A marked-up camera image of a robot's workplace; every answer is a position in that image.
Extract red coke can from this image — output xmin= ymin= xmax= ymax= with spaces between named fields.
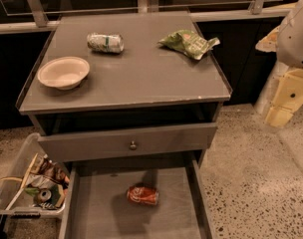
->
xmin=127 ymin=186 xmax=159 ymax=206

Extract green white soda can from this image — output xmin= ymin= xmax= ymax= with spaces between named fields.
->
xmin=87 ymin=33 xmax=125 ymax=54

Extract round metal drawer knob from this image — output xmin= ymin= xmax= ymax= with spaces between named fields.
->
xmin=130 ymin=141 xmax=138 ymax=150

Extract crumpled snack wrappers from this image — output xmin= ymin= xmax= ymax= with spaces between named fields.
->
xmin=3 ymin=153 xmax=70 ymax=210

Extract clear plastic trash bin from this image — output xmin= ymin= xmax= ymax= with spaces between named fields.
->
xmin=0 ymin=133 xmax=65 ymax=217

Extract grey top drawer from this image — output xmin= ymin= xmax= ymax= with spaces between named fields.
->
xmin=39 ymin=122 xmax=217 ymax=162

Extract grey drawer cabinet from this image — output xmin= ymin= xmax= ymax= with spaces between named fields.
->
xmin=15 ymin=11 xmax=233 ymax=164

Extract white paper bowl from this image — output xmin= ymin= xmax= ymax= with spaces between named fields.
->
xmin=37 ymin=57 xmax=90 ymax=90

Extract crushed can in bin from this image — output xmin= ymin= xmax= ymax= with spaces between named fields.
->
xmin=35 ymin=189 xmax=52 ymax=203

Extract metal railing with glass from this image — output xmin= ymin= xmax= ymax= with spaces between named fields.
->
xmin=0 ymin=0 xmax=298 ymax=35

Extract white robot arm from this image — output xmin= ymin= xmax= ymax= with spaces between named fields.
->
xmin=255 ymin=0 xmax=303 ymax=127

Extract open grey middle drawer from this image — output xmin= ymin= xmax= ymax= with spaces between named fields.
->
xmin=59 ymin=152 xmax=217 ymax=239

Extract green chip bag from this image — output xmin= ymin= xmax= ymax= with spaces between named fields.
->
xmin=158 ymin=30 xmax=220 ymax=61

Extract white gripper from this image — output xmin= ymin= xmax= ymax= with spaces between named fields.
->
xmin=255 ymin=0 xmax=303 ymax=127

